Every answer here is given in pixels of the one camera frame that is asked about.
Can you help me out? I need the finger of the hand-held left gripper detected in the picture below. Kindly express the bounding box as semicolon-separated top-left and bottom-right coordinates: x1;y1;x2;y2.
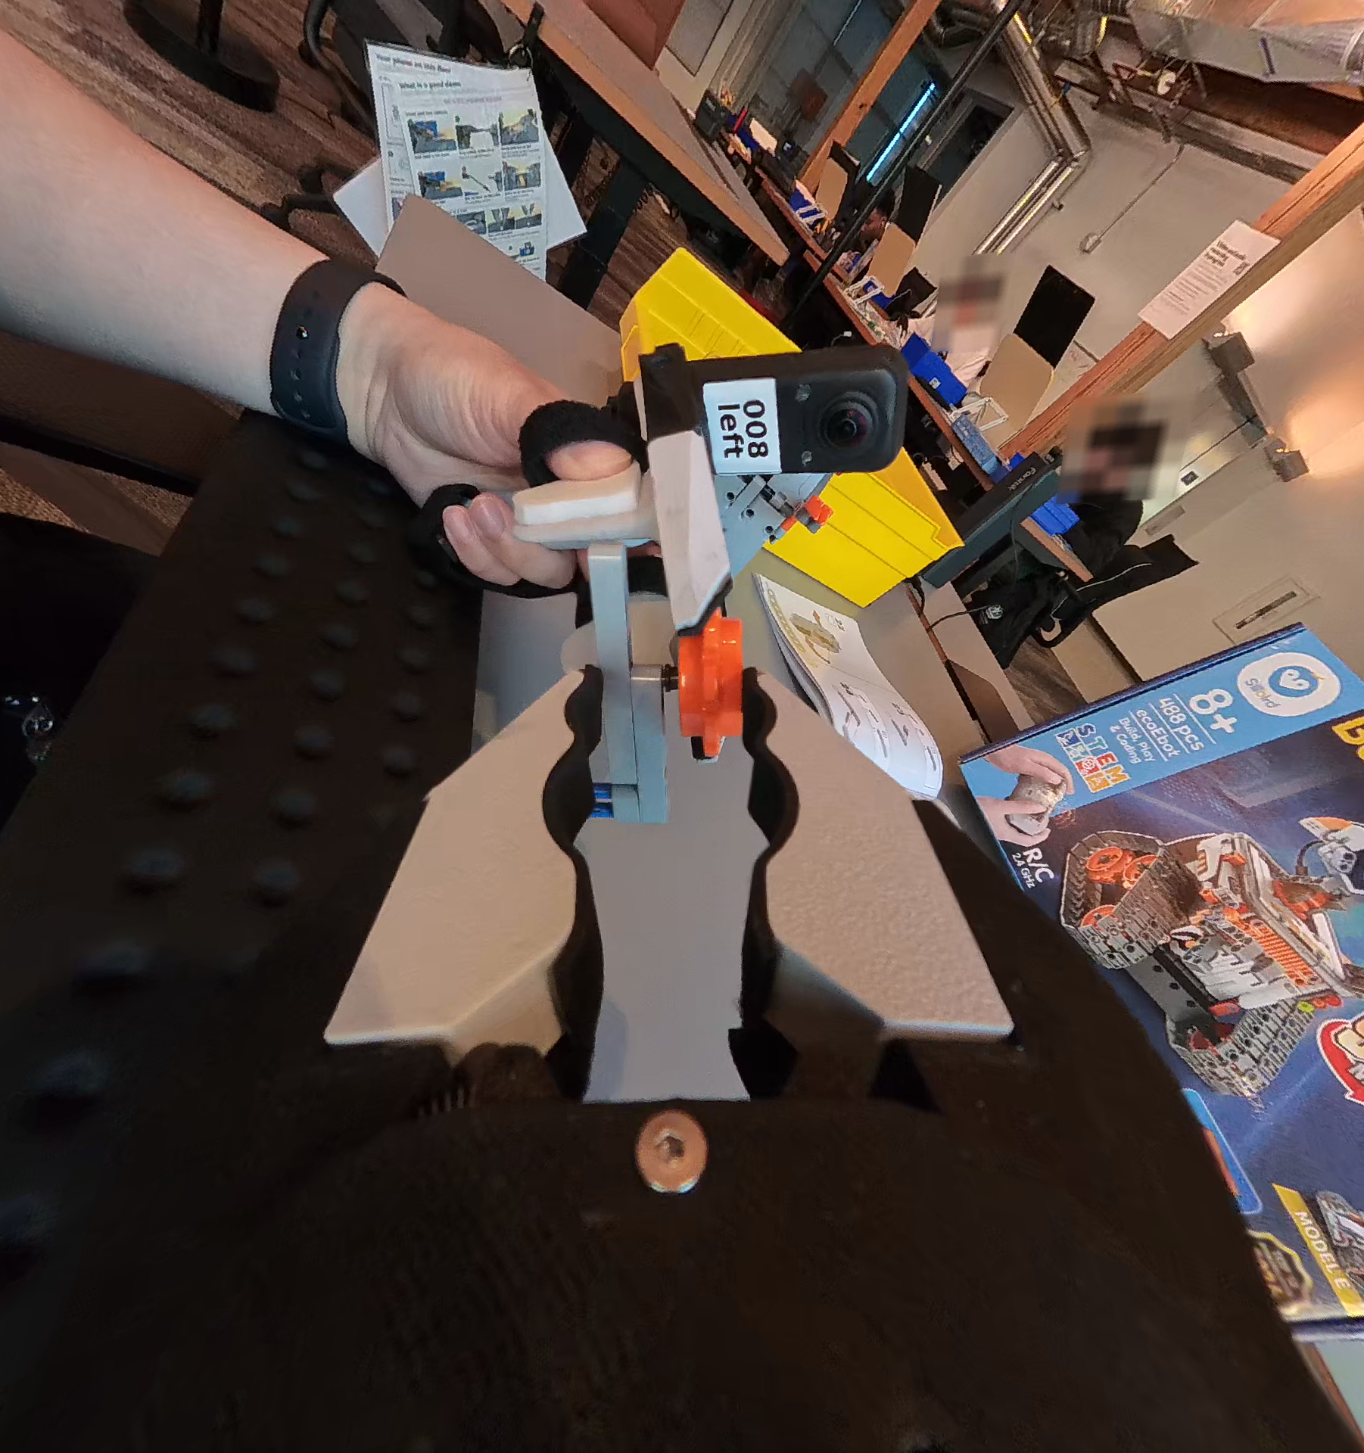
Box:
649;431;737;635

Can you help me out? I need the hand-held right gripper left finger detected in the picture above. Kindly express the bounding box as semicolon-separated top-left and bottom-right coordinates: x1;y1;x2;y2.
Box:
325;666;605;1100

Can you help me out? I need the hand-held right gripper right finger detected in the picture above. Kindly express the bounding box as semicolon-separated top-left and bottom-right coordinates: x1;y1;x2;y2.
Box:
734;670;1018;1100

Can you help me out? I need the orange gear wheel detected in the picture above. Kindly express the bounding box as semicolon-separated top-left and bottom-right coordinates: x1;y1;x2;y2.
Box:
677;616;748;762

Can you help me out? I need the grey beam assembly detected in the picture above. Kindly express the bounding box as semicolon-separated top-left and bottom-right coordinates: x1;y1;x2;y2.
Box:
586;541;675;827

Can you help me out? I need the yellow plastic bin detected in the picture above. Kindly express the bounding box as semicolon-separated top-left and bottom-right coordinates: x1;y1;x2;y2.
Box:
620;247;965;608

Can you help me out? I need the person's left forearm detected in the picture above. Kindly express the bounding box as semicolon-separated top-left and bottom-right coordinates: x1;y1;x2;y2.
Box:
0;4;343;415

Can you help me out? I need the person's left hand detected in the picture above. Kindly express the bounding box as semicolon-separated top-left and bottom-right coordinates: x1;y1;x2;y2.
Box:
342;289;644;591

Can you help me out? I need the grey robot model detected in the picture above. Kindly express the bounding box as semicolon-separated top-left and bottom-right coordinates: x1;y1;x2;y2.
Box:
719;470;837;569

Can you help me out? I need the dark grey flat device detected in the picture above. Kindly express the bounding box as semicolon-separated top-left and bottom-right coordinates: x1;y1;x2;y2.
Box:
921;454;1064;591

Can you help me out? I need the open instruction booklet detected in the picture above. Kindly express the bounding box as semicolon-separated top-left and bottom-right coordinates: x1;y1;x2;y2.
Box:
754;572;944;799

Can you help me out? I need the black disc-topped pole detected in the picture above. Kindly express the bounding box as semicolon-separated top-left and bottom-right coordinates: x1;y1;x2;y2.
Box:
797;0;1029;319

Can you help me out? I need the blue robot kit box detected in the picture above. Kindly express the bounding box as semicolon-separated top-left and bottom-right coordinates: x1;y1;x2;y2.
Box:
960;624;1364;1324

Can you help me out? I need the white paper notice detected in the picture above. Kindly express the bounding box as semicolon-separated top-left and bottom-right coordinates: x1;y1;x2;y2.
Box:
1140;221;1284;338

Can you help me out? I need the long grey worktable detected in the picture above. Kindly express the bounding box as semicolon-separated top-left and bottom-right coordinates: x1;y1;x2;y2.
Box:
501;0;798;267

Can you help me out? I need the black wristband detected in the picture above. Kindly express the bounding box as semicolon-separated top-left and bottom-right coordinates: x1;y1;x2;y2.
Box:
268;261;408;446

